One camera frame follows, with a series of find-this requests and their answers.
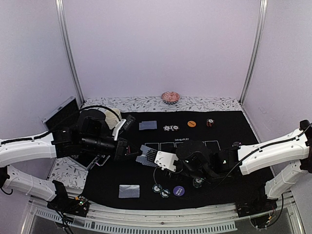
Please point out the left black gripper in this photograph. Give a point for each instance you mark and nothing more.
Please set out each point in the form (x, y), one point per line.
(120, 151)

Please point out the blue playing card deck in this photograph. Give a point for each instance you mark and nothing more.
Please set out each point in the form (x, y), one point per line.
(143, 157)

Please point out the green blue chip stack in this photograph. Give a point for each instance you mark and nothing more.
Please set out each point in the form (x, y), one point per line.
(198, 182)

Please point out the single blue playing card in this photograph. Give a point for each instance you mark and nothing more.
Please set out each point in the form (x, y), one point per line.
(144, 125)

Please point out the purple small blind button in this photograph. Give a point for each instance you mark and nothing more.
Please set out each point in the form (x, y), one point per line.
(178, 191)

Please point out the orange big blind button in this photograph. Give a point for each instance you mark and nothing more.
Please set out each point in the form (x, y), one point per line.
(191, 123)

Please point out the orange black hundred chip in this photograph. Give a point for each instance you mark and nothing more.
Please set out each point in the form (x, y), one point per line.
(174, 127)

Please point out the orange hundred chip stack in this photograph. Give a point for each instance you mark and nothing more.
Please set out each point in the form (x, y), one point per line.
(210, 122)

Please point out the blue hole card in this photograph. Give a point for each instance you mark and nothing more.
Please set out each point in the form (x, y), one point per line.
(129, 191)

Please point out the black round dealer button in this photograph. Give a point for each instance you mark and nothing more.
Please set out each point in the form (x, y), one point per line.
(237, 144)

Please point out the blue white ten chip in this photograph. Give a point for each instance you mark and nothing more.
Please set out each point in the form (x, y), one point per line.
(166, 128)

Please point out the blue green fifty chip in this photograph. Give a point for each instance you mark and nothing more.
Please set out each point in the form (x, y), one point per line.
(157, 188)

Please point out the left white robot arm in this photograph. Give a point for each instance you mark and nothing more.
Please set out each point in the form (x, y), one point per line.
(16, 173)

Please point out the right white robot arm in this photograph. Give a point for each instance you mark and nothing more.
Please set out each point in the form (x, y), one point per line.
(294, 148)

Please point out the black poker table mat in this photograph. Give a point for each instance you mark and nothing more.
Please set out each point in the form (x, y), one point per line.
(102, 183)

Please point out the cream ceramic mug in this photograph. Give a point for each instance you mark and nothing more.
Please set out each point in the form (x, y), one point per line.
(111, 119)

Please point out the floral patterned tablecloth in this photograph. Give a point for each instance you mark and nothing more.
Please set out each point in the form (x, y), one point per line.
(74, 176)

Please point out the red patterned small bowl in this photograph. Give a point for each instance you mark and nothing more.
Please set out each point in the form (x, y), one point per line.
(170, 98)

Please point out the aluminium poker chip case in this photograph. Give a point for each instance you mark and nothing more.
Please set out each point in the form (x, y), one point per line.
(68, 115)

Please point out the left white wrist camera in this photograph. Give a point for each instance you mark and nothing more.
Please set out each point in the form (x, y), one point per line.
(123, 125)

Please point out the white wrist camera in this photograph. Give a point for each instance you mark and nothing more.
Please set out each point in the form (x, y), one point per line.
(166, 160)
(123, 125)

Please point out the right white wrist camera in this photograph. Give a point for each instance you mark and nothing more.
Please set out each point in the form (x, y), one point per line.
(166, 160)

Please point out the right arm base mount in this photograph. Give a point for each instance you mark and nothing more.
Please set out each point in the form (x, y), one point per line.
(257, 206)

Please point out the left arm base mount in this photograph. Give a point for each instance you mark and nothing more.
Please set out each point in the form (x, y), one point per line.
(78, 206)

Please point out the front aluminium rail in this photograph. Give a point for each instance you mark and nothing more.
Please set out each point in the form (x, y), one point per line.
(210, 219)

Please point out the left aluminium frame post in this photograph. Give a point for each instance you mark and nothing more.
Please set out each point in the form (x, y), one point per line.
(68, 50)

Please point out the aluminium frame post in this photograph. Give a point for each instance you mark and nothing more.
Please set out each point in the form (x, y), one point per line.
(256, 44)
(68, 50)

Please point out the right aluminium frame post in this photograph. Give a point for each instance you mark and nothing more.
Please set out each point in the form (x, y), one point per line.
(256, 44)

